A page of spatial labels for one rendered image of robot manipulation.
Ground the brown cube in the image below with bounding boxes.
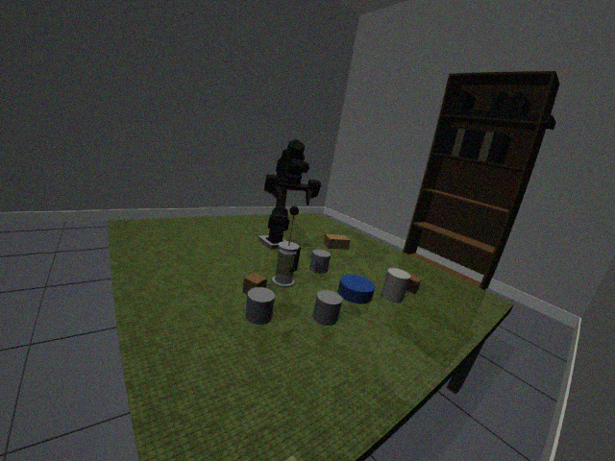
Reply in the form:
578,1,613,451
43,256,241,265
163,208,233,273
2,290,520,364
243,273,267,294
406,275,421,294

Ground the tan rectangular block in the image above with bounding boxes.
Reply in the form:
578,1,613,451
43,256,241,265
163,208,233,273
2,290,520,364
323,234,351,250

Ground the grey cylinder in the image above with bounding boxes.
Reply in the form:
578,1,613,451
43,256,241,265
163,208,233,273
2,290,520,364
309,250,331,274
313,290,343,326
381,268,410,303
245,287,275,325

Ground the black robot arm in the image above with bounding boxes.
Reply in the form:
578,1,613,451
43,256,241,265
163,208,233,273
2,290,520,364
265,139,309,244

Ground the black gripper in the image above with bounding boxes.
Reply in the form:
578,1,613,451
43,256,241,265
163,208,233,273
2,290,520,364
264,171,321,205

